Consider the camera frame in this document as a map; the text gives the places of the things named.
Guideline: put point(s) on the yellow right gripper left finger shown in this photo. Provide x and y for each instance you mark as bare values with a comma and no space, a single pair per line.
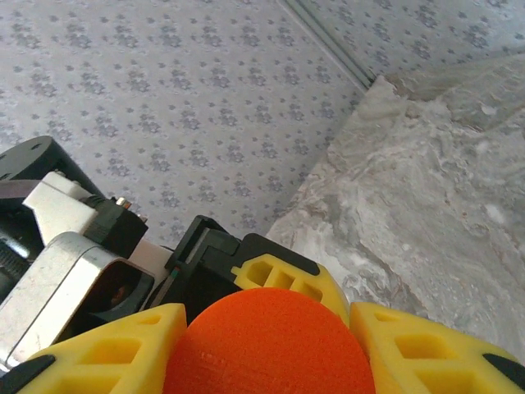
94,361

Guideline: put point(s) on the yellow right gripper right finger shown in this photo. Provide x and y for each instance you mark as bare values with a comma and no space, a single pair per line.
443,361

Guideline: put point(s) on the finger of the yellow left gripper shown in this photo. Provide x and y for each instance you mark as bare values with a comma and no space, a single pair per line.
324,287

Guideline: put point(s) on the orange bottle cap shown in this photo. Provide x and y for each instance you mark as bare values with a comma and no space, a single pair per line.
266,349

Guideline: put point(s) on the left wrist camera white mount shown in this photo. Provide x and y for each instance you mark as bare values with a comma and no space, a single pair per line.
61,279

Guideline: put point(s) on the aluminium corner post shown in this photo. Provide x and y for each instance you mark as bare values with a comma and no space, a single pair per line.
328,41

